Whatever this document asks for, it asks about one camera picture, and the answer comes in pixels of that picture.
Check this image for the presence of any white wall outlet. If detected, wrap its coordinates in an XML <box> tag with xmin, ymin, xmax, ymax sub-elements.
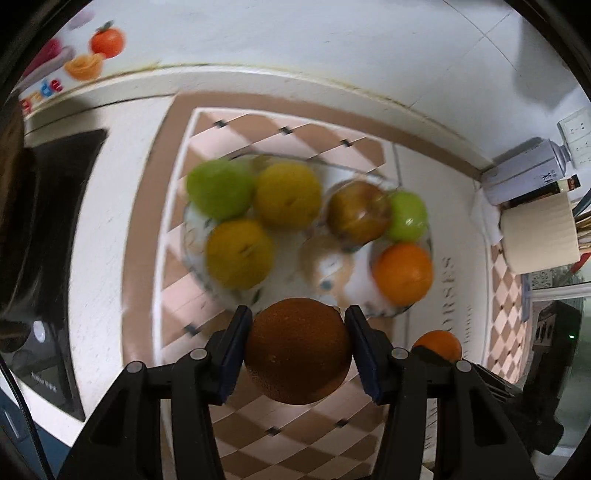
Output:
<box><xmin>557</xmin><ymin>108</ymin><xmax>591</xmax><ymax>145</ymax></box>
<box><xmin>571</xmin><ymin>138</ymin><xmax>591</xmax><ymax>168</ymax></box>

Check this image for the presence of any patterned oval plate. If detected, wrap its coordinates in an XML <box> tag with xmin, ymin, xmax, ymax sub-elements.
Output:
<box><xmin>182</xmin><ymin>154</ymin><xmax>435</xmax><ymax>319</ymax></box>

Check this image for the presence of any grey spray can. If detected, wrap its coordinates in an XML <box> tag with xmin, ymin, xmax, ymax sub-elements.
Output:
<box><xmin>480</xmin><ymin>137</ymin><xmax>573</xmax><ymax>206</ymax></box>

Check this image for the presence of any orange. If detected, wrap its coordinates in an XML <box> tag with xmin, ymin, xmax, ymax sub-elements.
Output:
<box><xmin>412</xmin><ymin>330</ymin><xmax>463</xmax><ymax>363</ymax></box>
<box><xmin>373</xmin><ymin>243</ymin><xmax>434</xmax><ymax>306</ymax></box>

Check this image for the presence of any checkered brown tablecloth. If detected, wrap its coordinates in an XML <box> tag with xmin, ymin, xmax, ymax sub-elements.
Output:
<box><xmin>121</xmin><ymin>92</ymin><xmax>532</xmax><ymax>480</ymax></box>

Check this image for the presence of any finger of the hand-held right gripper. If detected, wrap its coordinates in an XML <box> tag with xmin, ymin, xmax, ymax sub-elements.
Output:
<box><xmin>473</xmin><ymin>364</ymin><xmax>526</xmax><ymax>408</ymax></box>

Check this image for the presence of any colourful wall sticker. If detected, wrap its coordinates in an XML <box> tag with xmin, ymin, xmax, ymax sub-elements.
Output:
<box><xmin>18</xmin><ymin>21</ymin><xmax>126</xmax><ymax>116</ymax></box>

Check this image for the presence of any yellow lemon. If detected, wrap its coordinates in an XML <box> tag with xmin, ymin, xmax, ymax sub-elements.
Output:
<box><xmin>254</xmin><ymin>161</ymin><xmax>323</xmax><ymax>229</ymax></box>
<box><xmin>205</xmin><ymin>219</ymin><xmax>274</xmax><ymax>291</ymax></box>

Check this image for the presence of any bundle of chopsticks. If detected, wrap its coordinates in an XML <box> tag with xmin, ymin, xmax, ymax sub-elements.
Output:
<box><xmin>571</xmin><ymin>185</ymin><xmax>591</xmax><ymax>252</ymax></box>

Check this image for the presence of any cream utensil holder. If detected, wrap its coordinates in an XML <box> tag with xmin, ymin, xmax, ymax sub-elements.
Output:
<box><xmin>501</xmin><ymin>191</ymin><xmax>580</xmax><ymax>275</ymax></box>

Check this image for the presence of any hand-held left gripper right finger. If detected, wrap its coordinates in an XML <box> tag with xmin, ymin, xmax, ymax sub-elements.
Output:
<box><xmin>344</xmin><ymin>305</ymin><xmax>539</xmax><ymax>480</ymax></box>

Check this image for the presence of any round brown fruit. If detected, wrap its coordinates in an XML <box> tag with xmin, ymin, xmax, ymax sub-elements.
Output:
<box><xmin>244</xmin><ymin>298</ymin><xmax>352</xmax><ymax>406</ymax></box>

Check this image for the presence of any black gas stove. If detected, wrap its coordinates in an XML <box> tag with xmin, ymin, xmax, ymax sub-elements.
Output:
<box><xmin>0</xmin><ymin>129</ymin><xmax>109</xmax><ymax>421</ymax></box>

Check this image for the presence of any green apple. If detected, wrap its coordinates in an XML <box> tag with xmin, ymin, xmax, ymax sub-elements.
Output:
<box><xmin>385</xmin><ymin>191</ymin><xmax>429</xmax><ymax>244</ymax></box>
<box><xmin>186</xmin><ymin>159</ymin><xmax>256</xmax><ymax>220</ymax></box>

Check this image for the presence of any blue cabinet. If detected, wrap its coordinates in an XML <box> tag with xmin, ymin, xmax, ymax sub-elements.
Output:
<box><xmin>0</xmin><ymin>388</ymin><xmax>31</xmax><ymax>464</ymax></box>

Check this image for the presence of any dark red apple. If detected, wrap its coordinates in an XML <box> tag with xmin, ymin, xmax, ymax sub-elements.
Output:
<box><xmin>327</xmin><ymin>180</ymin><xmax>393</xmax><ymax>245</ymax></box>

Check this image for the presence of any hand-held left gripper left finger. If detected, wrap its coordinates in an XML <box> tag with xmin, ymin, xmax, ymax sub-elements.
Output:
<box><xmin>58</xmin><ymin>305</ymin><xmax>254</xmax><ymax>480</ymax></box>

